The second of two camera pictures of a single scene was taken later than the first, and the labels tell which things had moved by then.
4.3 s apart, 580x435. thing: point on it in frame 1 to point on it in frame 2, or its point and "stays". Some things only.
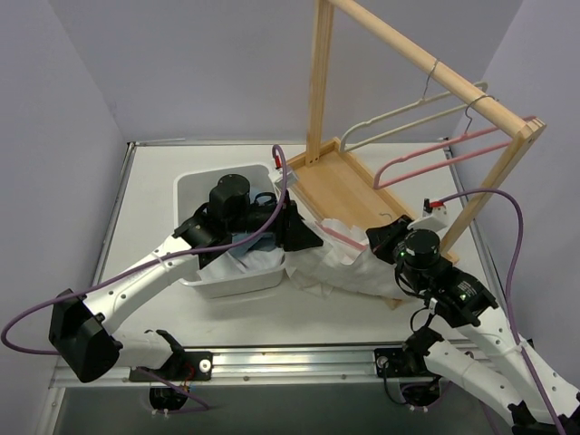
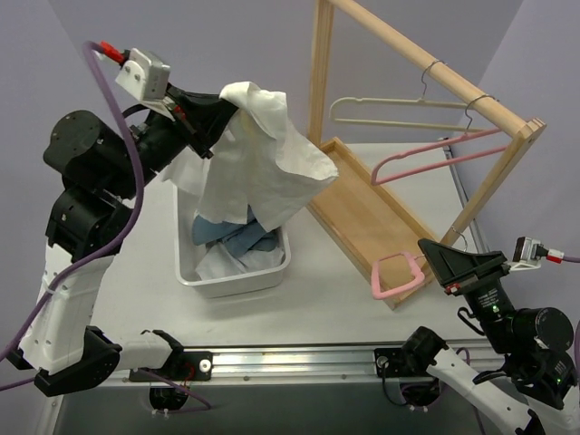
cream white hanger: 403,118 to 422,99
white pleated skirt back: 343,261 to 257,164
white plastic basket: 191,190 stays
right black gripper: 386,236 to 474,276
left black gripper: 287,225 to 191,129
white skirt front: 256,261 stays
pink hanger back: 340,236 to 375,290
